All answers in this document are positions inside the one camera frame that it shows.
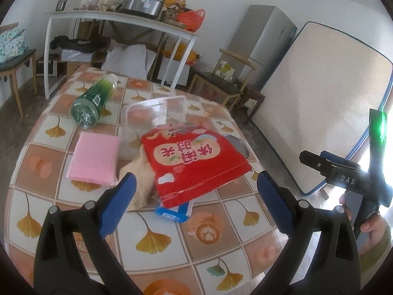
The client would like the dark wooden stool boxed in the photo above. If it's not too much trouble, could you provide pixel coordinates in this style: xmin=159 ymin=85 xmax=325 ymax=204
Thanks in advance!
xmin=236 ymin=83 xmax=266 ymax=121

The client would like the blue and white box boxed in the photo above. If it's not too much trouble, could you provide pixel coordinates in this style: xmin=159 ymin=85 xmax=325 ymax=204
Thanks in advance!
xmin=154 ymin=199 xmax=193 ymax=223

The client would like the wooden chair with dark seat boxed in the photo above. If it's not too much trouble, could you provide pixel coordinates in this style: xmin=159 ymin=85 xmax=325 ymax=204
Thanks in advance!
xmin=0 ymin=23 xmax=38 ymax=118

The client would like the orange plastic bag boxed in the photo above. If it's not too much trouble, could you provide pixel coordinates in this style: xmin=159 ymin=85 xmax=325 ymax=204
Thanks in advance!
xmin=178 ymin=9 xmax=206 ymax=32

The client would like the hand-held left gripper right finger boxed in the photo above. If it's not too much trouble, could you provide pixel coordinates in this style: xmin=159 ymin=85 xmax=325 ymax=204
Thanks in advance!
xmin=249 ymin=170 xmax=361 ymax=295

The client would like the black bag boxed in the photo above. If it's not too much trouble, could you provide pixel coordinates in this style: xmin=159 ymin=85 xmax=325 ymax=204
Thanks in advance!
xmin=51 ymin=35 xmax=105 ymax=53

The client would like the grey refrigerator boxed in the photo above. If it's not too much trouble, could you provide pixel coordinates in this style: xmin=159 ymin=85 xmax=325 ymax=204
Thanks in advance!
xmin=229 ymin=4 xmax=298 ymax=90

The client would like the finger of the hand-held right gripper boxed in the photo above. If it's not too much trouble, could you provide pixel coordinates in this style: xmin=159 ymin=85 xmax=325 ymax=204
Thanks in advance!
xmin=299 ymin=150 xmax=334 ymax=176
xmin=321 ymin=151 xmax=361 ymax=169

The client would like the red snack packet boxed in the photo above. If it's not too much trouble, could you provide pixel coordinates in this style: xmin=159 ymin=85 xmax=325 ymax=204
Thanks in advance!
xmin=141 ymin=123 xmax=252 ymax=208

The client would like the white sack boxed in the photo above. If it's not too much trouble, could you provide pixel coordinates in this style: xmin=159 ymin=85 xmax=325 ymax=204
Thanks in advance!
xmin=101 ymin=40 xmax=148 ymax=80

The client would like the white long table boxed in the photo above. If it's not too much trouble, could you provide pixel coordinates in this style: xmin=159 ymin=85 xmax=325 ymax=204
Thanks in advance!
xmin=44 ymin=9 xmax=197 ymax=99

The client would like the green plastic bottle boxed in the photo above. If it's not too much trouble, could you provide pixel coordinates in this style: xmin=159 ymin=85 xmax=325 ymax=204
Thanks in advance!
xmin=71 ymin=74 xmax=119 ymax=130

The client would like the beige plush toy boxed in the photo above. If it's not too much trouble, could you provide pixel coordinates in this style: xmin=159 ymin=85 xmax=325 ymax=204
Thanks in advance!
xmin=119 ymin=150 xmax=161 ymax=210

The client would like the yellow plastic bag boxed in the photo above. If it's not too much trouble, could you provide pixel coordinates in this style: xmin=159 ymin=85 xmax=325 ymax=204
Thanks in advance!
xmin=176 ymin=41 xmax=197 ymax=66

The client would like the steel rice cooker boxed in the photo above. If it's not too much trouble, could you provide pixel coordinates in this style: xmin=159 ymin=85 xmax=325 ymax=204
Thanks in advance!
xmin=118 ymin=0 xmax=165 ymax=19

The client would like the wooden armchair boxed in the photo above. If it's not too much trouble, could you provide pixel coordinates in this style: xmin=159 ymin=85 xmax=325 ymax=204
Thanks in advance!
xmin=187 ymin=49 xmax=265 ymax=111

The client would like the glass bowl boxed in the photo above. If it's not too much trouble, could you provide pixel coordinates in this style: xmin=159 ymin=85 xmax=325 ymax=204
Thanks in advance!
xmin=72 ymin=0 xmax=104 ymax=10

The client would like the person's right hand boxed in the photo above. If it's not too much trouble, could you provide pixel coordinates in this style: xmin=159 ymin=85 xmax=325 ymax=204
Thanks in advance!
xmin=339 ymin=194 xmax=388 ymax=238

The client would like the white mattress with blue edge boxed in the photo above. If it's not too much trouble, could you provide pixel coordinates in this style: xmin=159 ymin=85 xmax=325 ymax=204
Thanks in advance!
xmin=252 ymin=21 xmax=393 ymax=196

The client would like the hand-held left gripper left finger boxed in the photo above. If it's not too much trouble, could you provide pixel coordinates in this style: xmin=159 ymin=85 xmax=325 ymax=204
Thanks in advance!
xmin=34 ymin=172 xmax=145 ymax=295

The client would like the pink sponge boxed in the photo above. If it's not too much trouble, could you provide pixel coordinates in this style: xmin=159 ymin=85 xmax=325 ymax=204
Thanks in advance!
xmin=67 ymin=132 xmax=121 ymax=186

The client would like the patterned tablecloth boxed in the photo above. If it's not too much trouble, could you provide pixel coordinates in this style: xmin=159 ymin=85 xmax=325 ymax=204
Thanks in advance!
xmin=4 ymin=66 xmax=295 ymax=295

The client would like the white and green bag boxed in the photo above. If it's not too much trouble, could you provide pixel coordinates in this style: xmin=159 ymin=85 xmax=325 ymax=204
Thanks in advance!
xmin=215 ymin=61 xmax=237 ymax=81

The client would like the floral cushion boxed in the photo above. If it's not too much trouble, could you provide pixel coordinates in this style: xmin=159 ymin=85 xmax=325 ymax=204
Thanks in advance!
xmin=0 ymin=28 xmax=27 ymax=65

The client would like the clear plastic container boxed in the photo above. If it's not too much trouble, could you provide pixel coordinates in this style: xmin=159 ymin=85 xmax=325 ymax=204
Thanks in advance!
xmin=124 ymin=96 xmax=188 ymax=160

